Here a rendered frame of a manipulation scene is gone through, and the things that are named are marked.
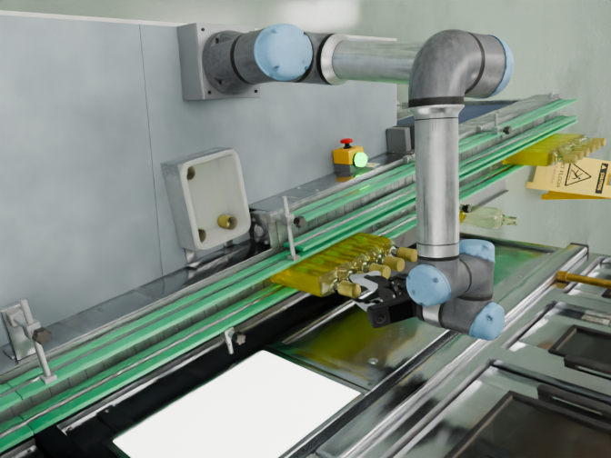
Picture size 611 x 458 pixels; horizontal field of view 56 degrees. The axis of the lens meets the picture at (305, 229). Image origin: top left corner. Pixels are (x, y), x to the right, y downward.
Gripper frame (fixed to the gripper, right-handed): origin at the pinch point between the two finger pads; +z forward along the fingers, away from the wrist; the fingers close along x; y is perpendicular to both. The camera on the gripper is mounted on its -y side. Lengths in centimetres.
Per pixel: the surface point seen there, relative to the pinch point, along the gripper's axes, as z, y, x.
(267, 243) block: 28.0, -0.8, 7.8
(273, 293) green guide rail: 22.8, -6.0, -3.4
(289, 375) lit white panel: 2.2, -21.4, -12.1
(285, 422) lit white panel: -8.9, -32.9, -12.0
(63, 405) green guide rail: 22, -62, -3
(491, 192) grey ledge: 27, 114, -13
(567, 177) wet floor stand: 87, 335, -73
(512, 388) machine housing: -35.9, 5.9, -16.8
